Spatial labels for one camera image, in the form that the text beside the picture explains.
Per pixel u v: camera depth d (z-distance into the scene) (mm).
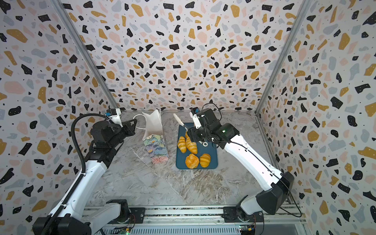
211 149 1003
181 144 976
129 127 649
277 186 398
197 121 644
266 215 761
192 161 895
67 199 407
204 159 901
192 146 948
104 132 540
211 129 525
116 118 646
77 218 401
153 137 763
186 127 716
